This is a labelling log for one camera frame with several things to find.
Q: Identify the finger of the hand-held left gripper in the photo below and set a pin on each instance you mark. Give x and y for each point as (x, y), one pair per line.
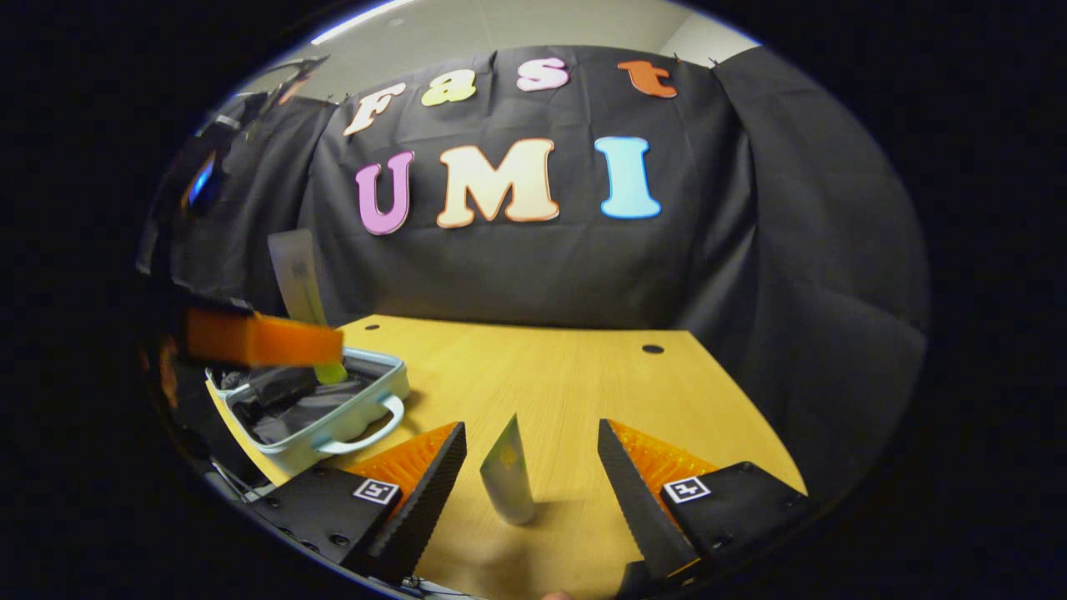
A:
(267, 342)

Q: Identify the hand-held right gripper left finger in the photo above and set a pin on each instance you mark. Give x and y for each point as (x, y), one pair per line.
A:
(421, 500)

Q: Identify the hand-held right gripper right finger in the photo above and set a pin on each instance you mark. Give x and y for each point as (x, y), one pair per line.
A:
(638, 500)

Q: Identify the white tube with green cap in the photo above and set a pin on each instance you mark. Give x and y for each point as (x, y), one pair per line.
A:
(292, 275)

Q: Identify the silver skin care tube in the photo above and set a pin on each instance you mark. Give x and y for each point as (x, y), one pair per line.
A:
(508, 487)

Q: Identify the small pale blue suitcase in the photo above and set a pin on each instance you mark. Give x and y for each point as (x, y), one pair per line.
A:
(333, 421)

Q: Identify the black backdrop cloth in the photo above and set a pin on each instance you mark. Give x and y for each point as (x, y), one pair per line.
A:
(542, 267)

